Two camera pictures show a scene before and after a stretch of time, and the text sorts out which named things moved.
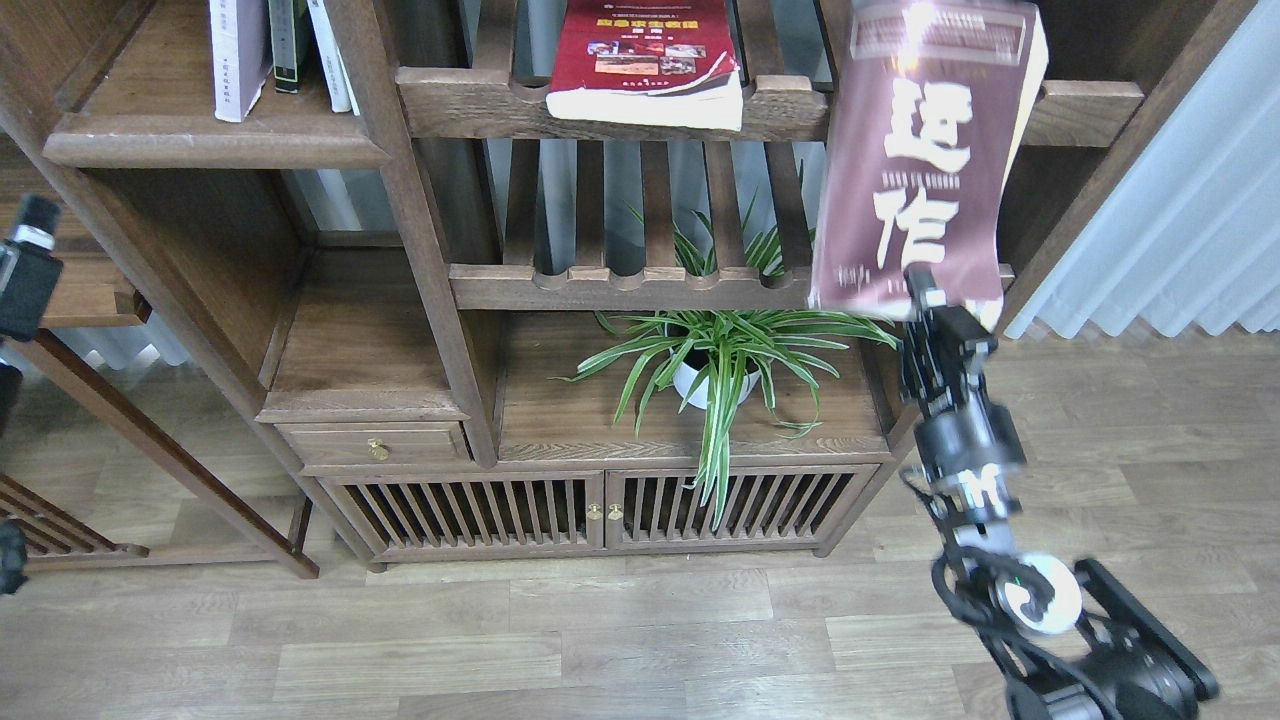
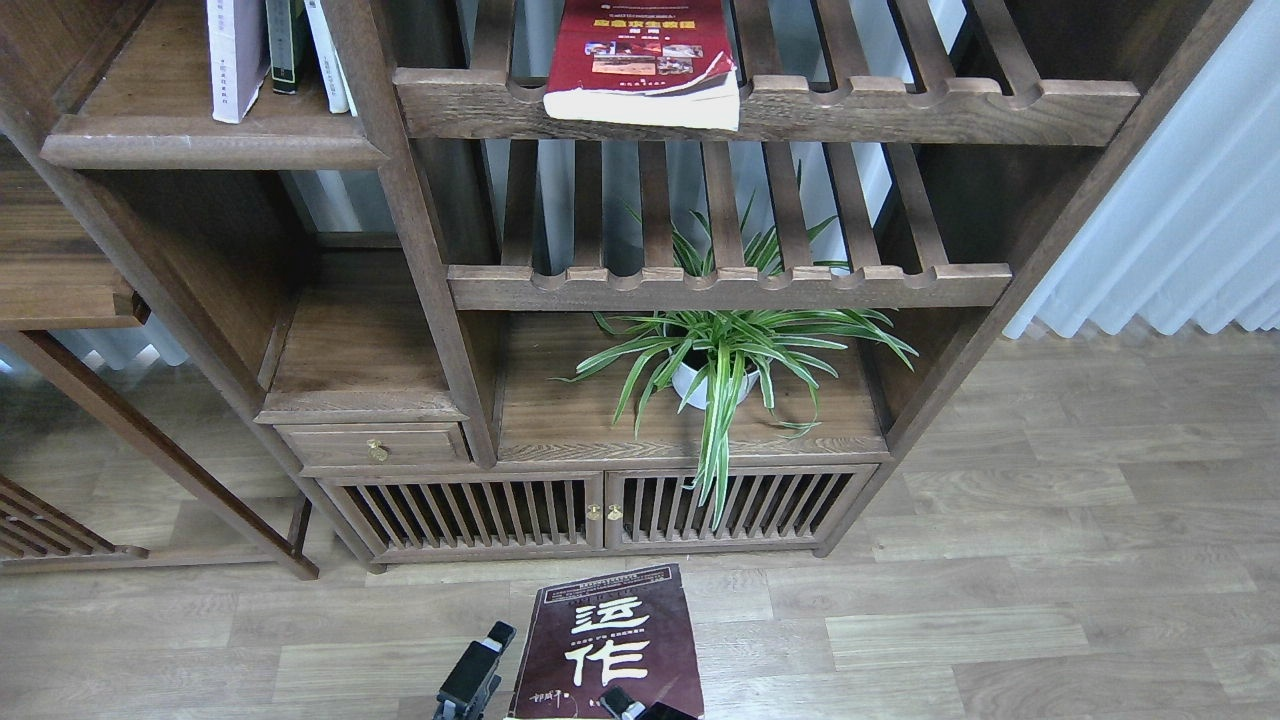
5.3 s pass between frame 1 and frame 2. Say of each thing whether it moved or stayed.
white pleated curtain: stayed
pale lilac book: stayed
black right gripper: moved
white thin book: stayed
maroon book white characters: moved
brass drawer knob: stayed
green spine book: stayed
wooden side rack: stayed
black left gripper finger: moved
